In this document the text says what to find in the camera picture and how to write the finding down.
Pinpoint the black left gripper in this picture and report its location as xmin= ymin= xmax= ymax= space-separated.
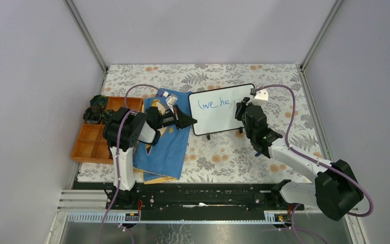
xmin=154 ymin=104 xmax=196 ymax=130

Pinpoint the black framed whiteboard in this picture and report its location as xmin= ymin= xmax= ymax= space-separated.
xmin=188 ymin=83 xmax=255 ymax=136

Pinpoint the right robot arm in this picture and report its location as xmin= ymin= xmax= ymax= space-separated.
xmin=235 ymin=98 xmax=364 ymax=221

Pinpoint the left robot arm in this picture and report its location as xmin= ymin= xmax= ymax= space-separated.
xmin=103 ymin=105 xmax=198 ymax=209

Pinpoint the floral tablecloth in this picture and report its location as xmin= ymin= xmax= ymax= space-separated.
xmin=76 ymin=64 xmax=325 ymax=185

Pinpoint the blue pikachu cloth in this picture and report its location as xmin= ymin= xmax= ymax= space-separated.
xmin=133 ymin=88 xmax=191 ymax=184

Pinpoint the dark rolled fabric middle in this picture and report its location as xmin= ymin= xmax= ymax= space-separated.
xmin=102 ymin=109 xmax=115 ymax=125

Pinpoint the dark rolled fabric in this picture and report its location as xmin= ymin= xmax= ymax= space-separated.
xmin=83 ymin=106 xmax=103 ymax=125
xmin=89 ymin=95 xmax=109 ymax=109
xmin=102 ymin=109 xmax=115 ymax=125

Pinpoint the dark rolled fabric top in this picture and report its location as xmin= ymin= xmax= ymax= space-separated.
xmin=89 ymin=95 xmax=109 ymax=109

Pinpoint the dark rolled fabric left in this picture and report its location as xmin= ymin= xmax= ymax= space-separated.
xmin=83 ymin=106 xmax=103 ymax=125

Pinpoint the wooden compartment tray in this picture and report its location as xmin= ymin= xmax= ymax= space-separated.
xmin=71 ymin=97 xmax=143 ymax=164

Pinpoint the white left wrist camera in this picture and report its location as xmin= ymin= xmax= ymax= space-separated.
xmin=162 ymin=91 xmax=178 ymax=113

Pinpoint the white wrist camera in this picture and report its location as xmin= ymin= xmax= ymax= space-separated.
xmin=250 ymin=87 xmax=269 ymax=102
xmin=162 ymin=91 xmax=178 ymax=113

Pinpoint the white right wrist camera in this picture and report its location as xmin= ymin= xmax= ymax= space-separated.
xmin=250 ymin=87 xmax=269 ymax=102

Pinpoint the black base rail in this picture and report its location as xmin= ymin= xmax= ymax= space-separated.
xmin=106 ymin=183 xmax=304 ymax=221

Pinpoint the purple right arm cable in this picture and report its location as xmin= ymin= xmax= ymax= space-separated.
xmin=255 ymin=84 xmax=375 ymax=244

